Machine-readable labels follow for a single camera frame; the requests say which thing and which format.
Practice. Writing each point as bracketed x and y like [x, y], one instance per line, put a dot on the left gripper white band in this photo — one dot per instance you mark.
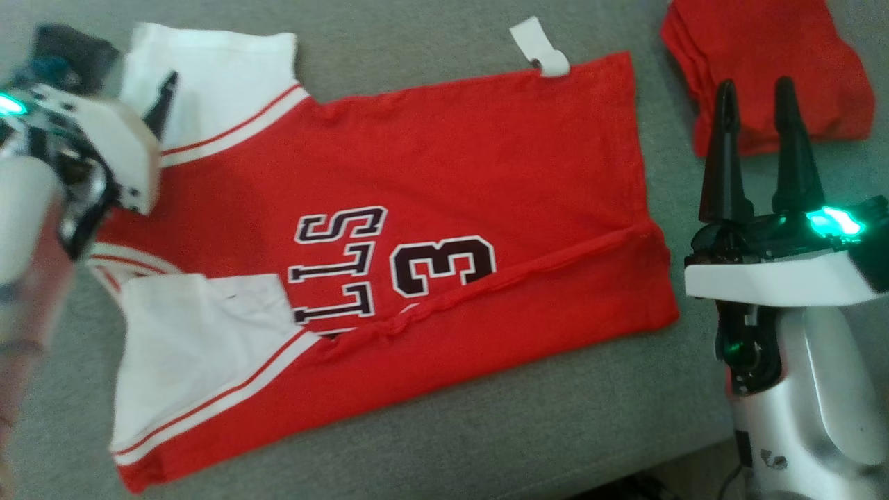
[118, 149]

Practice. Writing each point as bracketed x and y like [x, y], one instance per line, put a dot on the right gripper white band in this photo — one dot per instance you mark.
[771, 278]

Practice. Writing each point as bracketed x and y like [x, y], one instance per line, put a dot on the red shorts white trim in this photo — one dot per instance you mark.
[757, 42]

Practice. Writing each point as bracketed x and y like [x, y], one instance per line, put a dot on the red white basketball jersey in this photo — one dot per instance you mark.
[451, 160]

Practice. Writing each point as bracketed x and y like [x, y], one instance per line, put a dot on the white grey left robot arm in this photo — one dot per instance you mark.
[24, 222]

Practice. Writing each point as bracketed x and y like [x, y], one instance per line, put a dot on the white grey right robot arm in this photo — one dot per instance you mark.
[819, 389]

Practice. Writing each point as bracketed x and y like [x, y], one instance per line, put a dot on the large grey fabric sofa seat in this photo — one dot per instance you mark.
[555, 430]

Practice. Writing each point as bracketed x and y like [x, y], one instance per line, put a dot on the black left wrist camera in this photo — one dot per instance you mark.
[76, 52]

